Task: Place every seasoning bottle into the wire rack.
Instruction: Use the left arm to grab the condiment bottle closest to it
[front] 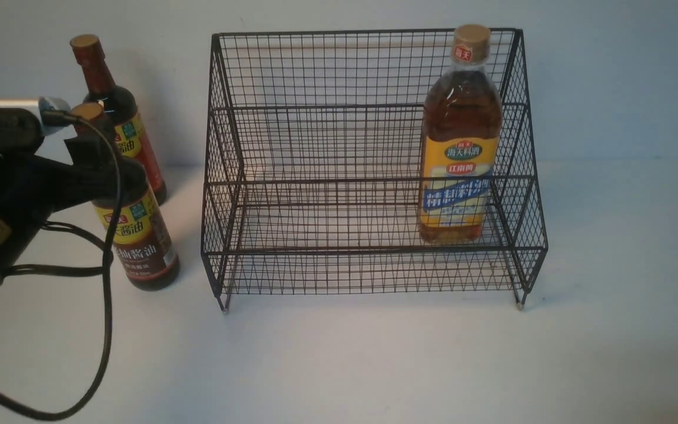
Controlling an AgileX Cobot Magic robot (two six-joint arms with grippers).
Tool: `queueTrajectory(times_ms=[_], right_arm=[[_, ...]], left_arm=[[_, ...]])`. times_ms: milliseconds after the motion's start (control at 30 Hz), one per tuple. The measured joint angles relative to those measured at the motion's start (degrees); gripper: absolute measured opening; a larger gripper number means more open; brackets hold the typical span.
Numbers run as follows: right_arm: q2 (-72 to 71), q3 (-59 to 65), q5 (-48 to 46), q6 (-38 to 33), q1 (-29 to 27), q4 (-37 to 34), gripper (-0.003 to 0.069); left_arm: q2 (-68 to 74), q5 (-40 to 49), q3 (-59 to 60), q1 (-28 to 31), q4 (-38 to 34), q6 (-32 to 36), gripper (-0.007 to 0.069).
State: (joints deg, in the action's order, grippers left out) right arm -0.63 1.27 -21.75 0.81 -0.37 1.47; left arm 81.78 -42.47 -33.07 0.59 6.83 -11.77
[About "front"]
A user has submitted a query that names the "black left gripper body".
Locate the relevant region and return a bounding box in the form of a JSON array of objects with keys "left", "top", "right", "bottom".
[{"left": 0, "top": 108, "right": 81, "bottom": 283}]

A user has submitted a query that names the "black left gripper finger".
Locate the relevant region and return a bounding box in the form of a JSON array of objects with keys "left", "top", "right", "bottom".
[
  {"left": 65, "top": 158, "right": 148, "bottom": 207},
  {"left": 64, "top": 122, "right": 115, "bottom": 171}
]

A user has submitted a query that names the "light soy sauce bottle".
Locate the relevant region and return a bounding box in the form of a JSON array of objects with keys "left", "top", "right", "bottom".
[{"left": 69, "top": 34, "right": 168, "bottom": 204}]

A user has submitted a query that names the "dark soy sauce bottle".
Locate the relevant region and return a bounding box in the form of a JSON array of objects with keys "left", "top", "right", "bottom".
[{"left": 71, "top": 102, "right": 181, "bottom": 292}]

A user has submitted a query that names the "yellow-label cooking wine bottle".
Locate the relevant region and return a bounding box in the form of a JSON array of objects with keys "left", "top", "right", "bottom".
[{"left": 417, "top": 24, "right": 503, "bottom": 244}]

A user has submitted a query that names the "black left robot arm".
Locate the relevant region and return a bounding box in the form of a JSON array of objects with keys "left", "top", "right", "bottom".
[{"left": 0, "top": 107, "right": 121, "bottom": 283}]

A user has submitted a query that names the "black camera cable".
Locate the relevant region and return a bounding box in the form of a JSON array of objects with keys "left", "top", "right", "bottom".
[{"left": 0, "top": 109, "right": 125, "bottom": 421}]

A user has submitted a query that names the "black wire mesh shelf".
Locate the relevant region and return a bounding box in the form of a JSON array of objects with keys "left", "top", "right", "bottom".
[{"left": 200, "top": 28, "right": 548, "bottom": 313}]

